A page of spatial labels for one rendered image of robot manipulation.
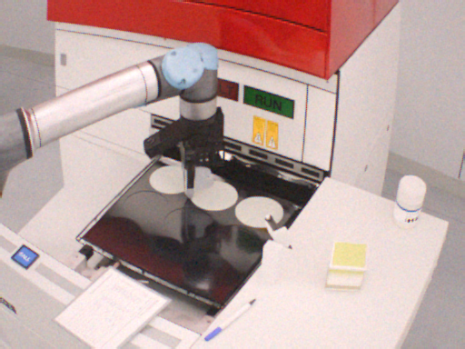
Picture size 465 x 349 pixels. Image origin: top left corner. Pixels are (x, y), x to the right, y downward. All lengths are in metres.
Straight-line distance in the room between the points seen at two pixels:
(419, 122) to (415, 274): 1.84
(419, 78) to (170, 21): 1.73
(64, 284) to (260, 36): 0.64
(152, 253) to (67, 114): 0.43
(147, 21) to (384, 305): 0.82
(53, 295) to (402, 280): 0.70
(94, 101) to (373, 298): 0.62
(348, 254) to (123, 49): 0.76
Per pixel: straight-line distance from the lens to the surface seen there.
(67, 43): 1.80
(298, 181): 1.56
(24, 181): 3.20
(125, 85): 1.16
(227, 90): 1.54
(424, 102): 3.05
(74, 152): 1.97
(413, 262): 1.36
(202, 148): 1.45
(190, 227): 1.49
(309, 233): 1.39
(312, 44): 1.34
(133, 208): 1.54
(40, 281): 1.30
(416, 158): 3.22
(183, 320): 1.32
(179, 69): 1.18
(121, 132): 1.80
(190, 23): 1.46
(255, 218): 1.51
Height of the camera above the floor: 1.87
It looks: 37 degrees down
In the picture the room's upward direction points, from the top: 2 degrees clockwise
